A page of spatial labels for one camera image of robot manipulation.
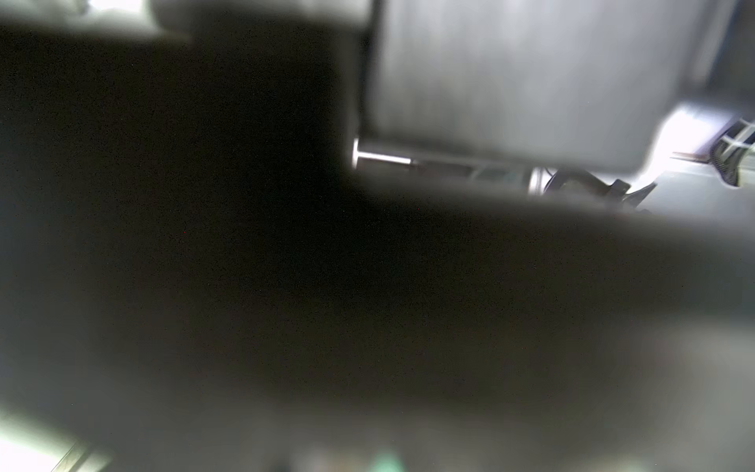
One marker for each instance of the white two-tier shelf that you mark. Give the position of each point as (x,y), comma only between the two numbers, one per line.
(591,85)

